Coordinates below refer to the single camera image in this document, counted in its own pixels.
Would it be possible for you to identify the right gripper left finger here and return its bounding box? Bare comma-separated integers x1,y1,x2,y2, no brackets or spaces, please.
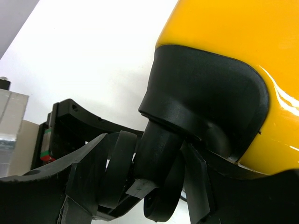
0,133,109,224

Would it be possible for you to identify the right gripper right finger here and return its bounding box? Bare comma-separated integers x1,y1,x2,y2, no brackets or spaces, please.
182,143,299,224

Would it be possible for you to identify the yellow Pikachu suitcase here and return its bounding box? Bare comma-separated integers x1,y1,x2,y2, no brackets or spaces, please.
98,0,299,222

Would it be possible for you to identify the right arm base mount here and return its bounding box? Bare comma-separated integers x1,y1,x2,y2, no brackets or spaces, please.
30,98,143,170

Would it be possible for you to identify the aluminium front rail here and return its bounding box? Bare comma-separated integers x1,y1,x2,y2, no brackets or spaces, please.
0,77,28,177

